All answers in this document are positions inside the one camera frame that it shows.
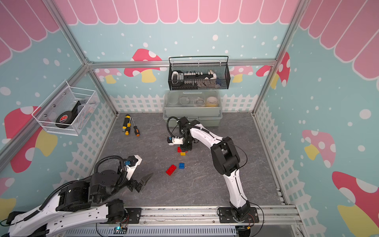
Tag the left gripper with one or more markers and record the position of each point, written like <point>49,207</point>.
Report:
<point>133,185</point>

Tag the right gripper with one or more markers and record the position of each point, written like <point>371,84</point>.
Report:
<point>185,148</point>

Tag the red 2x4 lego brick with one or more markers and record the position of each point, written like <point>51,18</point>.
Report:
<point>179,150</point>
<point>171,170</point>

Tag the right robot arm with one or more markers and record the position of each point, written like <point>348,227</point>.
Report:
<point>225,159</point>

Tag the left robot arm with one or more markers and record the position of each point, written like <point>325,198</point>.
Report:
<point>80,202</point>

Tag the green translucent plastic toolbox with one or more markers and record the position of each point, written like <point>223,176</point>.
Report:
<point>191,104</point>

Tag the orange black small screwdriver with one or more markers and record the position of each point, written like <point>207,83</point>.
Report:
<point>136,129</point>

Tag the white tape roll in toolbox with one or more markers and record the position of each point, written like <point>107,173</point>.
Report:
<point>212,102</point>

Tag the small green circuit board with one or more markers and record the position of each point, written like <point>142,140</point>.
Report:
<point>119,230</point>

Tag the yellow black ratchet screwdriver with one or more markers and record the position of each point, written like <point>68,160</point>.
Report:
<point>126,124</point>

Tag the socket bit set holder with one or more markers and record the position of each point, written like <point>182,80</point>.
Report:
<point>179,78</point>

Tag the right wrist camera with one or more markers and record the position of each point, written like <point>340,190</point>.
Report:
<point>174,141</point>

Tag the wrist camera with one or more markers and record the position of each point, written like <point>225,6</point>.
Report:
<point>131,163</point>
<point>174,141</point>

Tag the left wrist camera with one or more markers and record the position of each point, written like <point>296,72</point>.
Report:
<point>131,163</point>

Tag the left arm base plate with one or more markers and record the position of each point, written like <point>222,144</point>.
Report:
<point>131,216</point>

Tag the black wire mesh basket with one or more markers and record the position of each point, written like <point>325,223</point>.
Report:
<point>218,64</point>

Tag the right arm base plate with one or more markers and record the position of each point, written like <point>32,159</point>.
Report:
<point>232,215</point>

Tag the clear wall-mounted bin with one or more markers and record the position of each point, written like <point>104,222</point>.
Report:
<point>64,99</point>

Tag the aluminium front rail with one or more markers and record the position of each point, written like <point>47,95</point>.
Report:
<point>207,215</point>

